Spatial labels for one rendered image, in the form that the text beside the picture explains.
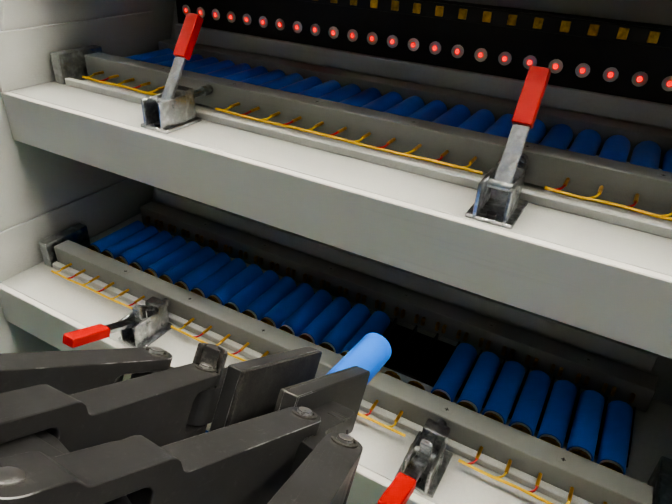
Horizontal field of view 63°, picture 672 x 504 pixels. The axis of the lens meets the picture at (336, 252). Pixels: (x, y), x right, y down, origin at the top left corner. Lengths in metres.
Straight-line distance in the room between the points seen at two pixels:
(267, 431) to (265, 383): 0.06
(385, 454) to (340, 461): 0.26
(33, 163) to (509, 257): 0.47
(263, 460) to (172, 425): 0.04
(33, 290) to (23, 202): 0.09
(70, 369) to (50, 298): 0.41
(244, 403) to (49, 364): 0.07
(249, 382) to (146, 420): 0.05
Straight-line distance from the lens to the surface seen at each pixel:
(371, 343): 0.29
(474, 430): 0.41
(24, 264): 0.65
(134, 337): 0.50
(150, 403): 0.17
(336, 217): 0.36
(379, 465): 0.41
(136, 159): 0.47
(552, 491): 0.42
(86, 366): 0.19
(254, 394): 0.22
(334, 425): 0.20
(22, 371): 0.18
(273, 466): 0.17
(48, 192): 0.64
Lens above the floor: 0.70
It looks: 15 degrees down
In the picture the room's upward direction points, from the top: 12 degrees clockwise
